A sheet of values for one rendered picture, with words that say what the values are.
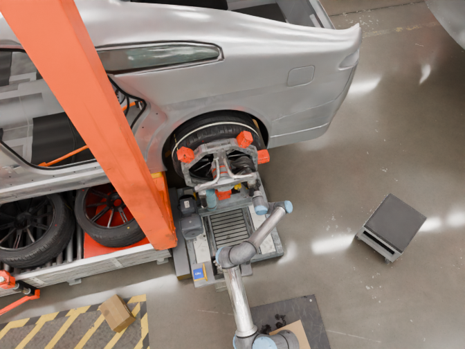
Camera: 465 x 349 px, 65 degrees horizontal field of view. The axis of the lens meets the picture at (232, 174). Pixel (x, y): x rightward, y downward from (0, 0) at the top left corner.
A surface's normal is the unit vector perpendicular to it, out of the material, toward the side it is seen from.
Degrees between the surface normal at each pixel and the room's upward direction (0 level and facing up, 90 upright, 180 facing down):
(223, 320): 0
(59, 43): 90
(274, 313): 0
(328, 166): 0
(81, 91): 90
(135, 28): 34
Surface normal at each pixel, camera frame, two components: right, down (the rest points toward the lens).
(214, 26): 0.21, -0.03
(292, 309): -0.03, -0.51
